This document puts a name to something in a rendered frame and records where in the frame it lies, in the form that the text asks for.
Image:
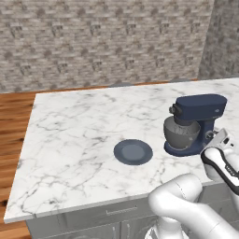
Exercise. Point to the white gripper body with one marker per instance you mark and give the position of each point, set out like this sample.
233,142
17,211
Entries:
218,138

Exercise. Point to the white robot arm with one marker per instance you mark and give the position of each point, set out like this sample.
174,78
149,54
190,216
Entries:
186,202

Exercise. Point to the navy blue stand mixer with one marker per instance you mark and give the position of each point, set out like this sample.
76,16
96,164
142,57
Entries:
199,107

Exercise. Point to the grey metal mixer bowl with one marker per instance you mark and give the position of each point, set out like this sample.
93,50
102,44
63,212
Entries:
181,137

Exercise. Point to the grey drawer front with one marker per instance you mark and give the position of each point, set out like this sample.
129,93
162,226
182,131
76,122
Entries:
217,194
87,216

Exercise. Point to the blue-grey round plate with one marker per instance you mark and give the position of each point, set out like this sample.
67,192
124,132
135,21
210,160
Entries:
133,152

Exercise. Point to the grey cupboard door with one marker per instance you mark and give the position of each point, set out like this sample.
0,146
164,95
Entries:
84,234
140,228

